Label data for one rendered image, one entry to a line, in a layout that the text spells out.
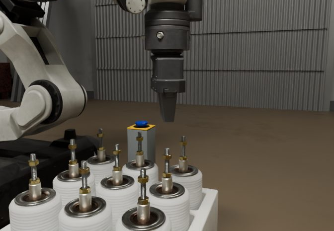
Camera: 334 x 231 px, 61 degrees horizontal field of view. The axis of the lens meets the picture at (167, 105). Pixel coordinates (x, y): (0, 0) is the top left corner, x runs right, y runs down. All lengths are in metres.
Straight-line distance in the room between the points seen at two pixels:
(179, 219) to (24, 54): 0.71
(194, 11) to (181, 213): 0.39
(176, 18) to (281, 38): 3.05
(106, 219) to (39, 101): 0.49
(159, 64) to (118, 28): 3.65
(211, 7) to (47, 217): 3.33
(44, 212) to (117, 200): 0.14
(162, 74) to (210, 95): 3.13
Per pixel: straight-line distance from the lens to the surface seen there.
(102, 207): 0.56
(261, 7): 3.60
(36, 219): 0.61
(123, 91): 4.12
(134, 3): 1.19
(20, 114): 0.99
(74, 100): 0.97
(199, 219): 0.67
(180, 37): 0.53
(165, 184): 0.60
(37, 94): 0.93
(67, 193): 0.69
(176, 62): 0.52
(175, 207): 0.59
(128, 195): 0.63
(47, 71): 0.97
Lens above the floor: 0.51
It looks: 8 degrees down
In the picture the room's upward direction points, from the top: straight up
